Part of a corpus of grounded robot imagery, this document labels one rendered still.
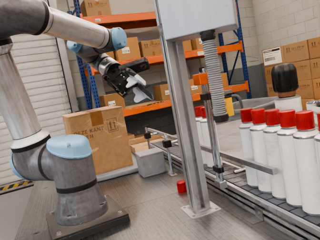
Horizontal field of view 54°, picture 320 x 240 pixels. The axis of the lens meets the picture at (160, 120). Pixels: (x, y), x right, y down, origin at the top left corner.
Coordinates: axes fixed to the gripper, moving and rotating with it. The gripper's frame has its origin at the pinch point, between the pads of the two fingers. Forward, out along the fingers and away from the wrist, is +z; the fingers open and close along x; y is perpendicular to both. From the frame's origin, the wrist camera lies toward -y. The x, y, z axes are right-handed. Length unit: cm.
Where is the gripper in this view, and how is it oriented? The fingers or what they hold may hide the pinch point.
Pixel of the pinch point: (148, 89)
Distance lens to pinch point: 109.5
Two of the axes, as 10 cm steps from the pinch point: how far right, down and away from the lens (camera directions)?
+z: 6.3, 4.9, -6.0
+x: -2.9, -5.6, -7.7
